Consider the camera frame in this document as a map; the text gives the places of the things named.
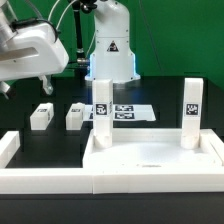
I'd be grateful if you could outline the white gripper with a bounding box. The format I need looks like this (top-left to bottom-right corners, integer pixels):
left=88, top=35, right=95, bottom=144
left=0, top=22, right=69, bottom=99

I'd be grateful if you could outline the white desk tabletop panel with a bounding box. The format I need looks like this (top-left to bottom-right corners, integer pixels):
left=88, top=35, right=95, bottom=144
left=82, top=128, right=224, bottom=169

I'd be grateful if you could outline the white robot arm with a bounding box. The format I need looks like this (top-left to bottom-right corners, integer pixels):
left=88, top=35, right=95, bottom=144
left=0, top=0, right=139, bottom=95

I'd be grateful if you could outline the white U-shaped obstacle fence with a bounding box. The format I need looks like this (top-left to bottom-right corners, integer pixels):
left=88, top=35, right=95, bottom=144
left=0, top=131, right=224, bottom=194

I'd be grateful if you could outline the fiducial marker sheet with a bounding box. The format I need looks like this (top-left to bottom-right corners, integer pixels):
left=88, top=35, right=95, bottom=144
left=83, top=104, right=156, bottom=121

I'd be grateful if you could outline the black camera stand pole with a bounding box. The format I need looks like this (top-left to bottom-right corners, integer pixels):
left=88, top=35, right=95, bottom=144
left=68, top=0, right=97, bottom=76

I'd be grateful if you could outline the grey looped cable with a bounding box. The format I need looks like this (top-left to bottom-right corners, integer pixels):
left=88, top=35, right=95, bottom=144
left=46, top=0, right=79, bottom=33

